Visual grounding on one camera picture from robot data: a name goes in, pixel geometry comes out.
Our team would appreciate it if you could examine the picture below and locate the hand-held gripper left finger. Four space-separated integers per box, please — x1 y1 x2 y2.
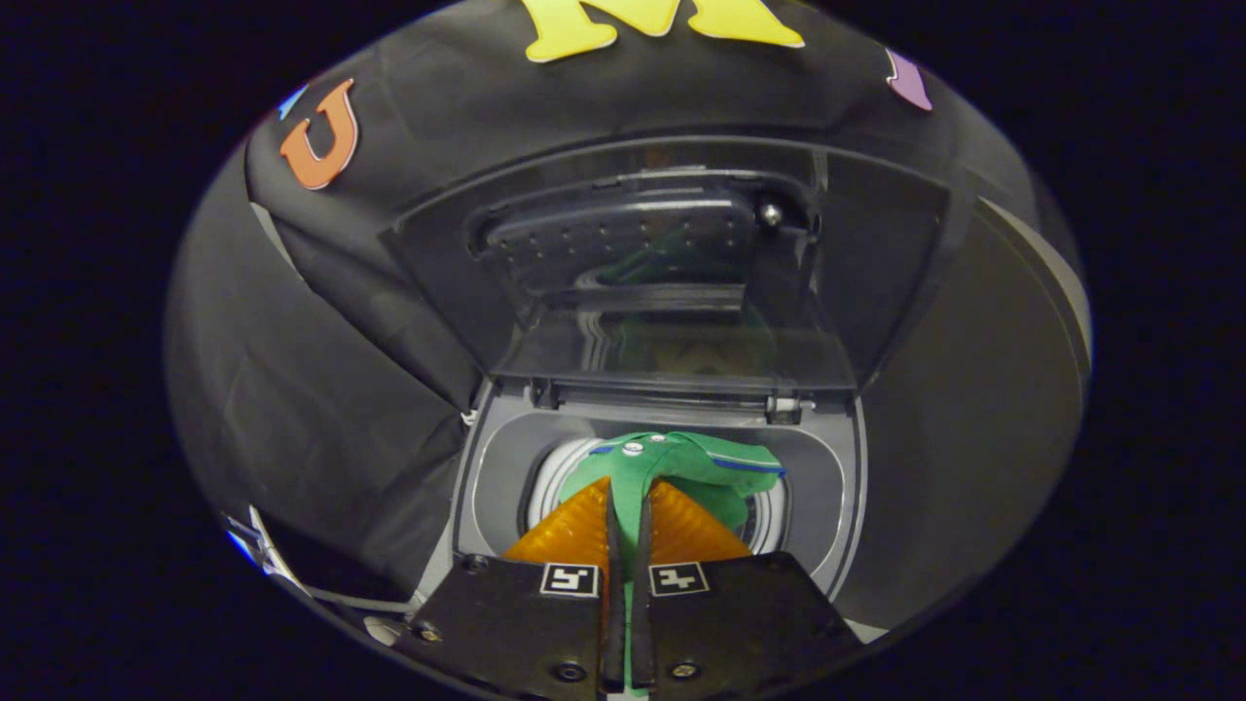
407 475 626 701

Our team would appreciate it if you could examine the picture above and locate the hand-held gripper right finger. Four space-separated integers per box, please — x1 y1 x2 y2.
631 475 864 701

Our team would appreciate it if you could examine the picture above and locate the green polo shirt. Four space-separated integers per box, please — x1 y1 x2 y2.
560 431 786 701

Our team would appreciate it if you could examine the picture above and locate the dark transparent washing machine lid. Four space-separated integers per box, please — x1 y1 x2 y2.
380 136 951 398

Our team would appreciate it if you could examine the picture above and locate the blue and white object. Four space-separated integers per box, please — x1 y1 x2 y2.
222 504 295 587

